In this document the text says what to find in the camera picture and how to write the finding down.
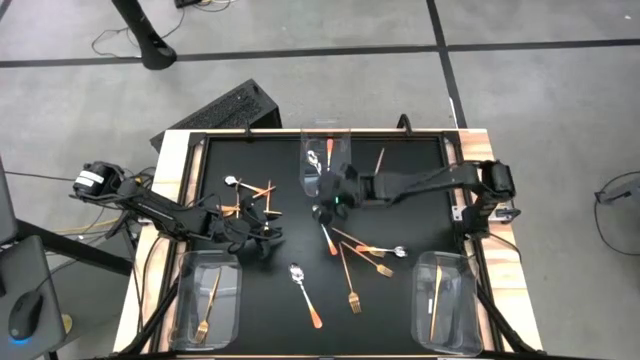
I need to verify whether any black desk leg bar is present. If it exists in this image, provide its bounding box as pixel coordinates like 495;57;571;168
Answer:
14;218;134;277

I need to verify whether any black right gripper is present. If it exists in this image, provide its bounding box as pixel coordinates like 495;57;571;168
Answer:
318;163;357;225

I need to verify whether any thin black floor cable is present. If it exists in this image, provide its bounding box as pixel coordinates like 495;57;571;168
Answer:
90;7;187;59

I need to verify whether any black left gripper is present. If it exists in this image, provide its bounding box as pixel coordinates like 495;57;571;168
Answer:
207;197;284;259

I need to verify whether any black computer mouse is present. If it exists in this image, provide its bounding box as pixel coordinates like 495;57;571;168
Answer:
8;290;45;342

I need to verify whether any yellow floor cable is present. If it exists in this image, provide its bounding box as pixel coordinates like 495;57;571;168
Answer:
52;217;126;236

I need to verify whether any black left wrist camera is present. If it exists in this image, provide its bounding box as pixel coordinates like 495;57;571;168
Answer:
214;219;241;244

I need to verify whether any gray monitor back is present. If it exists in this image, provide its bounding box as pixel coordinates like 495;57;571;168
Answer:
0;154;20;247

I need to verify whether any black rig strut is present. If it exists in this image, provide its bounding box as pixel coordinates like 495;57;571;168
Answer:
117;279;181;357
474;282;539;356

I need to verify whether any black stand base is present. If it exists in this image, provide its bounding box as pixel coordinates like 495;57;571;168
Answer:
110;0;178;71

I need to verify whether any clear plastic bin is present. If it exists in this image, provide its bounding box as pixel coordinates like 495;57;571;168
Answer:
410;249;484;357
298;128;353;199
168;248;245;352

